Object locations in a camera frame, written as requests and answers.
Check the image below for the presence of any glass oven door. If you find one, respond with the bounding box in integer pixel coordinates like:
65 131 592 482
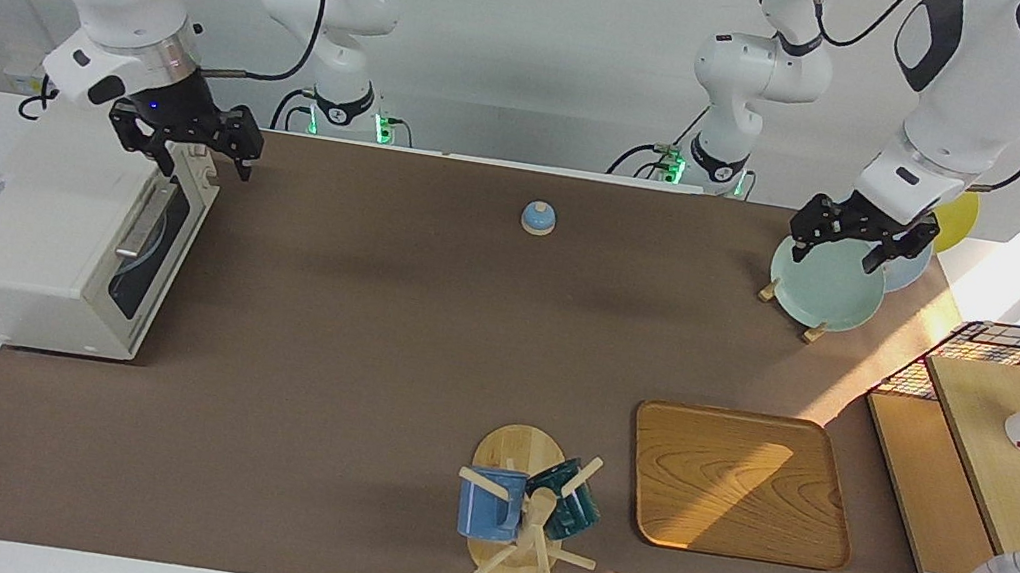
83 135 226 371

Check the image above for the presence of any cream toaster oven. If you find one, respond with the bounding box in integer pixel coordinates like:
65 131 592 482
0 89 230 374

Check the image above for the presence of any light blue racked plate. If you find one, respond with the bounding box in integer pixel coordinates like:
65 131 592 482
878 237 935 299

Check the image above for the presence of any pale green plate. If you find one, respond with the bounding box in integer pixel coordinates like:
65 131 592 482
762 227 893 340

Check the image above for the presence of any wooden plate rack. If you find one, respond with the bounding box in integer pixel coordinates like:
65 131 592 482
752 276 836 347

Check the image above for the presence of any yellow plate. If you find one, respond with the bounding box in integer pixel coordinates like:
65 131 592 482
928 186 983 260

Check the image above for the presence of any white socket box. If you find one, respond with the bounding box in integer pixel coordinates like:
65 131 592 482
1 60 63 104

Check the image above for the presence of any brown table mat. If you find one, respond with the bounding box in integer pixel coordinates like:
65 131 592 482
0 89 1020 573

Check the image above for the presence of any wooden serving tray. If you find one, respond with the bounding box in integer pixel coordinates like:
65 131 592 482
616 395 871 573

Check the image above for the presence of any dark green mug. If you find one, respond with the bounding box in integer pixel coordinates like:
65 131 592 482
518 451 609 547

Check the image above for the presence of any wooden mug tree stand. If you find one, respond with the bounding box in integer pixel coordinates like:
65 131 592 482
443 416 617 573

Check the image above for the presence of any blue mug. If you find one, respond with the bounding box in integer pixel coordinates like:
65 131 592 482
453 463 532 547

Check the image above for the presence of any black base cable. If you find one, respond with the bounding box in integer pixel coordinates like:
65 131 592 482
269 83 323 137
606 90 712 189

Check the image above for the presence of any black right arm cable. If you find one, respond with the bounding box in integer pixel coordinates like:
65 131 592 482
198 0 326 93

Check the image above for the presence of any black wire basket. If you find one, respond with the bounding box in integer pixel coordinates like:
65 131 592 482
849 302 1020 536

